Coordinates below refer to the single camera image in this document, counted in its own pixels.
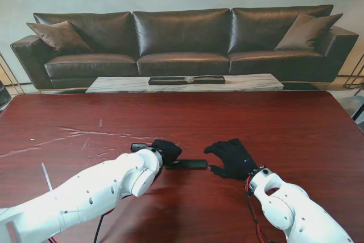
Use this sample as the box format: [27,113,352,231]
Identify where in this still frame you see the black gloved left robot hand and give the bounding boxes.
[150,139,183,167]

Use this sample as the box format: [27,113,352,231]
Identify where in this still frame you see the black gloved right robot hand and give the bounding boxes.
[204,138,267,182]

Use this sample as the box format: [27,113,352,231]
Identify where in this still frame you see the black remote control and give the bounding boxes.
[165,159,210,171]

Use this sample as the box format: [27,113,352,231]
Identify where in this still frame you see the black battery cover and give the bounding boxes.
[130,142,149,152]

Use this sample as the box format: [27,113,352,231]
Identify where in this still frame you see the black rectangular tray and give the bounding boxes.
[148,75,226,86]

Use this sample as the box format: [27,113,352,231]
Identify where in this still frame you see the white marble coffee table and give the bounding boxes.
[85,73,284,94]

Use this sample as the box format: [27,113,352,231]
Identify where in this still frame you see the dark brown leather sofa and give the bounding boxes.
[10,4,359,90]

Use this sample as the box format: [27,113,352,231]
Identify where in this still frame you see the brown sofa cushion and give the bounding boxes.
[26,20,93,53]
[274,12,344,51]

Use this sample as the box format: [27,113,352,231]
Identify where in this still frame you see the black leather seat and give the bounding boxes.
[0,79,13,110]

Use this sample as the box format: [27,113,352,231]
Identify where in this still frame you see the red black right arm cables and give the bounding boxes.
[243,174,274,243]

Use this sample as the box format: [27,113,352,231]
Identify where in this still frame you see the red black arm cables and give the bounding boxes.
[243,174,274,243]
[92,208,116,243]

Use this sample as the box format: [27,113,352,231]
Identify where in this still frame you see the red black left arm cables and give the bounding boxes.
[92,208,116,243]

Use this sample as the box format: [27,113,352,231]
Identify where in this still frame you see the white cable tie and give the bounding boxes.
[42,162,53,192]

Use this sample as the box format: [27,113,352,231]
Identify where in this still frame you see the thin metal side table frame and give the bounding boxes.
[337,53,364,89]
[0,52,29,96]

